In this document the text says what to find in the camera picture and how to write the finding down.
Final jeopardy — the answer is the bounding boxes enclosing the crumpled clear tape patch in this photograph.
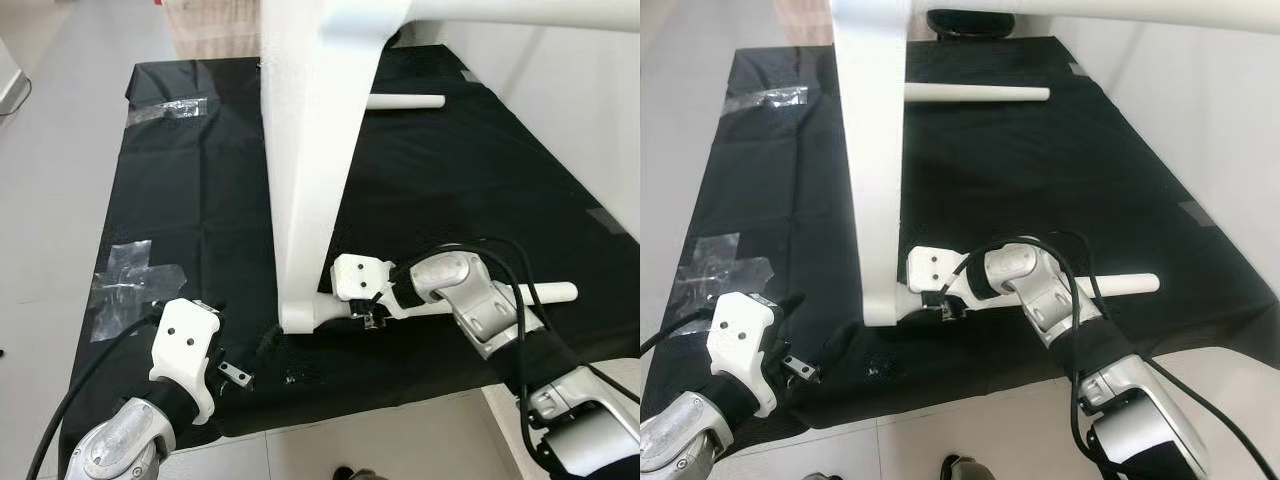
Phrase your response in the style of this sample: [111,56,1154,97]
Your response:
[678,233,777,322]
[88,240,189,345]

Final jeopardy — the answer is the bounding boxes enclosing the black table cloth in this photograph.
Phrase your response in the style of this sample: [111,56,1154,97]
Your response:
[640,38,1280,457]
[60,45,640,443]

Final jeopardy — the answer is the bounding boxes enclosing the beige cloth covered bench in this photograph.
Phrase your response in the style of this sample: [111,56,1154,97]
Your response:
[165,0,263,59]
[775,0,837,47]

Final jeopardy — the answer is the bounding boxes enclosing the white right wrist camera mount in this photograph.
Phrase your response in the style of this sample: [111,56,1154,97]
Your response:
[331,254,423,322]
[906,244,991,313]

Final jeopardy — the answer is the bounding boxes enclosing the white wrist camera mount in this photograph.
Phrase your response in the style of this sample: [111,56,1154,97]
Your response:
[331,254,423,322]
[906,244,991,313]
[706,292,782,420]
[148,298,224,427]

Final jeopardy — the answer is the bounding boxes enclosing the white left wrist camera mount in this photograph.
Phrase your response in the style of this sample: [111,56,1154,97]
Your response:
[706,292,782,420]
[148,298,224,427]

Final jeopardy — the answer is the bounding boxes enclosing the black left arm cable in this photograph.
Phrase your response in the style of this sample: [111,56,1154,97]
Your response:
[25,315,163,480]
[640,310,723,357]

